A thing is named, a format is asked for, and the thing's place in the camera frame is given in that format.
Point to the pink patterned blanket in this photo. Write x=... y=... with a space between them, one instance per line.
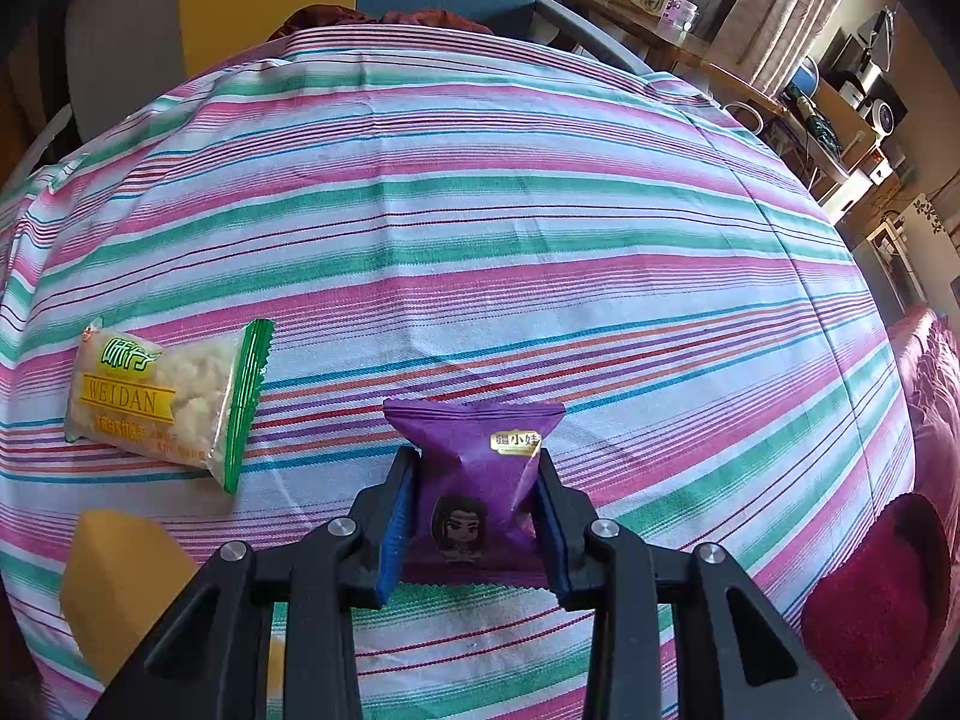
x=930 y=405

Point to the blue round object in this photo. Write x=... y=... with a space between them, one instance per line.
x=808 y=76

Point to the dark red cloth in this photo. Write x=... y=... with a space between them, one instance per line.
x=420 y=19

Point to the yellow panel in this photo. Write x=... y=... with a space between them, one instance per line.
x=262 y=0

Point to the purple cartoon snack packet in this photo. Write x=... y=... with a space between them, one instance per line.
x=480 y=480

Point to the striped bed sheet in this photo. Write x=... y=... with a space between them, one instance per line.
x=525 y=240

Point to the silver stereo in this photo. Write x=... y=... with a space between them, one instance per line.
x=870 y=90

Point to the grey chair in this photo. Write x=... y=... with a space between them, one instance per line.
x=120 y=45

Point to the yellow label green-edged snack packet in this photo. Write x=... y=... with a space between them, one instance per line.
x=142 y=397

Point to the beige curtain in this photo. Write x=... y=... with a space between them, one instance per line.
x=802 y=7

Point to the grey metal bed rail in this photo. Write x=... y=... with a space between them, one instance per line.
x=592 y=34

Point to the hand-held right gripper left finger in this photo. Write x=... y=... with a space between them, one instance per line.
x=394 y=540

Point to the large yellow sponge block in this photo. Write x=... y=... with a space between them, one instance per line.
x=120 y=592

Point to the small purple white container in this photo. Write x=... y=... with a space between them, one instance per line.
x=679 y=15

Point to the wooden side table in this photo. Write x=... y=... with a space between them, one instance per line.
x=660 y=52

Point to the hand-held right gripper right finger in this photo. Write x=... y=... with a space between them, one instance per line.
x=551 y=540

